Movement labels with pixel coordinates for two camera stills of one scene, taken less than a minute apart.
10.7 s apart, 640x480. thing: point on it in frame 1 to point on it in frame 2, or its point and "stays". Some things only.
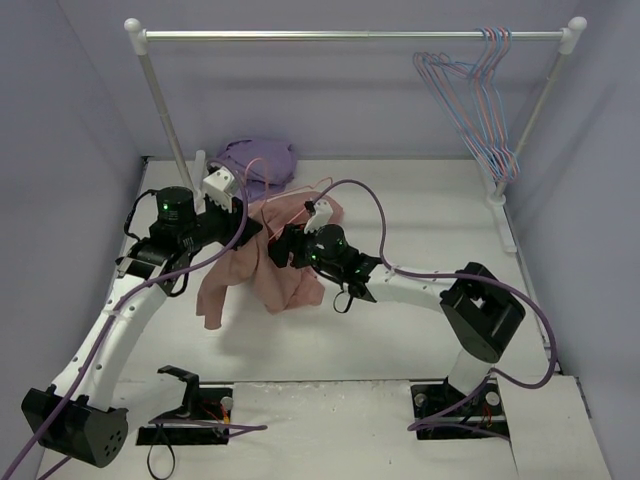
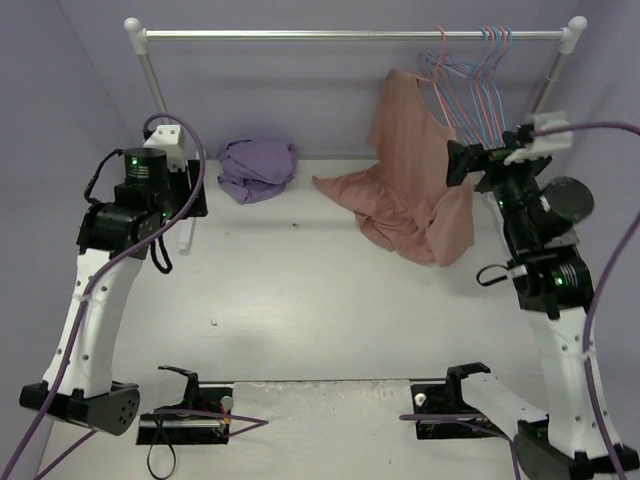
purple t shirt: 261,168 stays
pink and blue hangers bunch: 473,103 stays
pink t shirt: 250,269 to 402,197
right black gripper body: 279,245 to 480,157
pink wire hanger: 284,195 to 434,79
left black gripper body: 245,226 to 195,190
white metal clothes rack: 499,199 stays
